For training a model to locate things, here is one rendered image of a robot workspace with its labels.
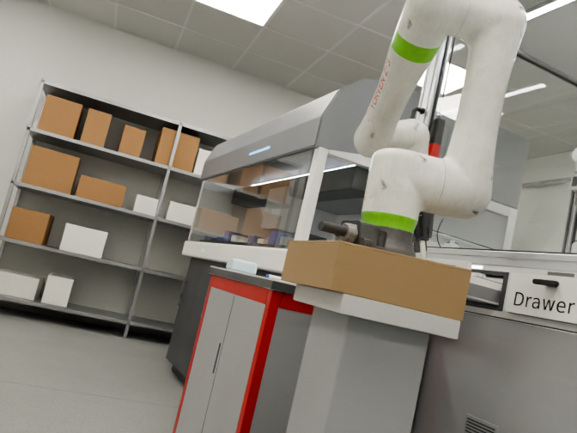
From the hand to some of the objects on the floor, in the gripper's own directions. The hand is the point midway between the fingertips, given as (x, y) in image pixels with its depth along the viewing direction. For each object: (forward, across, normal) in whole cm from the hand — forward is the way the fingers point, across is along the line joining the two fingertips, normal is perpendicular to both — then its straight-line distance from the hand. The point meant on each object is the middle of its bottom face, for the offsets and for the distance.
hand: (421, 252), depth 168 cm
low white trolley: (+84, +44, -38) cm, 102 cm away
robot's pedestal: (+77, +62, +28) cm, 103 cm away
